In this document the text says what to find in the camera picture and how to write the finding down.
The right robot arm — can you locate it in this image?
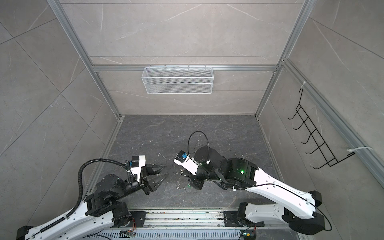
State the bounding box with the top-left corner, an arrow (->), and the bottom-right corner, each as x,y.
174,144 -> 333,236

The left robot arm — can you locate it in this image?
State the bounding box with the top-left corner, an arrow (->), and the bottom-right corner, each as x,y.
17,156 -> 168,240

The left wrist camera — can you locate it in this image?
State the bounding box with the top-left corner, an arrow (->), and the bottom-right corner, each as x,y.
125,155 -> 146,182

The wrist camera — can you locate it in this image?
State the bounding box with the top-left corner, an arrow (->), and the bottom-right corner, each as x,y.
174,151 -> 199,176
125,155 -> 146,182

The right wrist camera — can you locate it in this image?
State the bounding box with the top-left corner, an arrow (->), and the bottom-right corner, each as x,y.
174,151 -> 199,176

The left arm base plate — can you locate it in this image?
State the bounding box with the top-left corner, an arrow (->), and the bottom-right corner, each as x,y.
127,211 -> 147,229

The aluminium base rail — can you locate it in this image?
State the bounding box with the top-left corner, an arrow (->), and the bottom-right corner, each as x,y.
58,208 -> 310,232

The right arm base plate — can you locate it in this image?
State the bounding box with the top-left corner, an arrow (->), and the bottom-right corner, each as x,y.
223,211 -> 265,227

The slotted cable duct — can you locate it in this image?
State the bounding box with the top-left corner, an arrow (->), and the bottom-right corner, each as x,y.
83,229 -> 241,240

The white wire mesh basket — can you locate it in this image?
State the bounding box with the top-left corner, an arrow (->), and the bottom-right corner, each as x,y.
142,67 -> 214,95

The black wire hook rack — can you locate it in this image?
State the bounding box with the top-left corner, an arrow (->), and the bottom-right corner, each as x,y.
287,89 -> 356,170

